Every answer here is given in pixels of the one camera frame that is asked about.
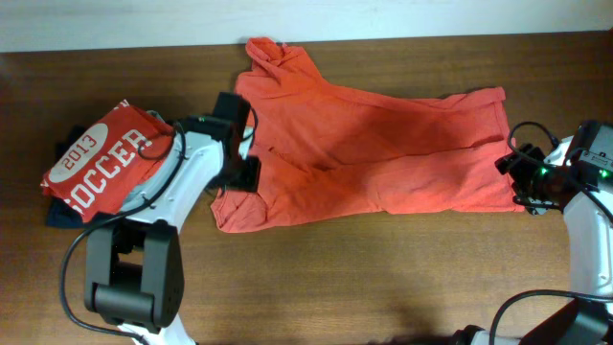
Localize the orange soccer t-shirt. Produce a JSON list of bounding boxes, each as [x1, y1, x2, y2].
[[211, 37, 516, 234]]

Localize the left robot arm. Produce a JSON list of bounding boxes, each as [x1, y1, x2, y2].
[[84, 92, 261, 344]]

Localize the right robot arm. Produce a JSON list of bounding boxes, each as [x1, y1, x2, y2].
[[448, 120, 612, 345]]

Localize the folded grey shirt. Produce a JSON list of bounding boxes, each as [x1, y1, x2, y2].
[[146, 110, 165, 123]]

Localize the folded red soccer shirt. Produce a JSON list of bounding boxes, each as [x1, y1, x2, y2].
[[41, 101, 174, 222]]

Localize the folded navy shirt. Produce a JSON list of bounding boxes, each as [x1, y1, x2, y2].
[[45, 126, 86, 229]]

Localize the right black cable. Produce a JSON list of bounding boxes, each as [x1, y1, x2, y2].
[[488, 121, 613, 345]]

